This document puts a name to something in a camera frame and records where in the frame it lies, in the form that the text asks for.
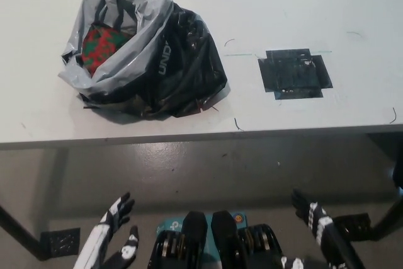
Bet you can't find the red green coffee bean bag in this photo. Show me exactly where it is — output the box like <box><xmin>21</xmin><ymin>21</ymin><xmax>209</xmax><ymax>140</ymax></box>
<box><xmin>81</xmin><ymin>23</ymin><xmax>133</xmax><ymax>78</ymax></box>

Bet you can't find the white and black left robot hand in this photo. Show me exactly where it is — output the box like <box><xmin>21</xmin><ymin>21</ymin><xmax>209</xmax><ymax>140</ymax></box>
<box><xmin>74</xmin><ymin>192</ymin><xmax>140</xmax><ymax>269</ymax></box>

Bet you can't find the black tape patch on table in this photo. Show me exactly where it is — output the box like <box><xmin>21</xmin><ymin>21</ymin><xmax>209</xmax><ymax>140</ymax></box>
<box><xmin>257</xmin><ymin>47</ymin><xmax>334</xmax><ymax>101</ymax></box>

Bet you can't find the black slanted table leg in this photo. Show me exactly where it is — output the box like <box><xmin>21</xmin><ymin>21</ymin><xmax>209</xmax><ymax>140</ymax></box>
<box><xmin>373</xmin><ymin>183</ymin><xmax>403</xmax><ymax>232</ymax></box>
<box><xmin>0</xmin><ymin>205</ymin><xmax>45</xmax><ymax>262</ymax></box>

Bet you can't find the black plastic bag grey inside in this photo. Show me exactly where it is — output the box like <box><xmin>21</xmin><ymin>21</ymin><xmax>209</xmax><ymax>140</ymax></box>
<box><xmin>57</xmin><ymin>0</ymin><xmax>228</xmax><ymax>120</ymax></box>

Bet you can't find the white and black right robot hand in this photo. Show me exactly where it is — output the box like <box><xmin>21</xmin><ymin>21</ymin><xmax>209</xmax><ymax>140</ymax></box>
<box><xmin>281</xmin><ymin>188</ymin><xmax>368</xmax><ymax>269</ymax></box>

